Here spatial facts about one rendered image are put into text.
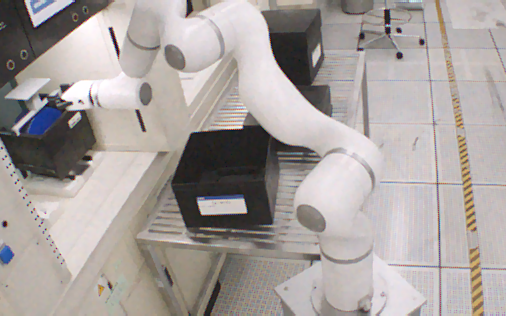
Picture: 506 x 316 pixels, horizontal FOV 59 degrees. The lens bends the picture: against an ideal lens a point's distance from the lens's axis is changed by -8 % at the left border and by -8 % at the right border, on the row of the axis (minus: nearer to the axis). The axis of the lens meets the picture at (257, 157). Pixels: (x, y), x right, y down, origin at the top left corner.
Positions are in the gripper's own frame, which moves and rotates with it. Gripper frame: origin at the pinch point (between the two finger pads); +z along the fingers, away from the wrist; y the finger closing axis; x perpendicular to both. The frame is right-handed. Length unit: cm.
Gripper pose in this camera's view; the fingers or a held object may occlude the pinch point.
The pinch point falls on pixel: (58, 94)
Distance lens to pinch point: 151.1
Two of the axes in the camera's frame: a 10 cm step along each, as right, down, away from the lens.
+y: 3.1, -6.0, 7.4
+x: -1.6, -8.0, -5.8
